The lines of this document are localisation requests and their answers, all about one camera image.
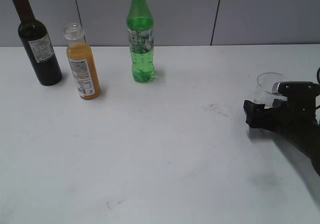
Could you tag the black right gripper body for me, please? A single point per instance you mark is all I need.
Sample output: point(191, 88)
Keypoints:
point(295, 119)

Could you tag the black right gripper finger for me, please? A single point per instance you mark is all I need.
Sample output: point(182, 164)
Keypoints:
point(257, 115)

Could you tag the transparent plastic cup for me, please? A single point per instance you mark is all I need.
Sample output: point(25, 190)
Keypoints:
point(264, 93)

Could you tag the orange juice bottle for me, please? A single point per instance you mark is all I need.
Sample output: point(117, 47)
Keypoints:
point(81, 61)

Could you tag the green soda bottle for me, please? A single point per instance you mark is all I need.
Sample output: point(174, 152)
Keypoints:
point(141, 41)

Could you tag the dark red wine bottle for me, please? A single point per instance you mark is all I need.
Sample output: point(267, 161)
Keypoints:
point(37, 44)

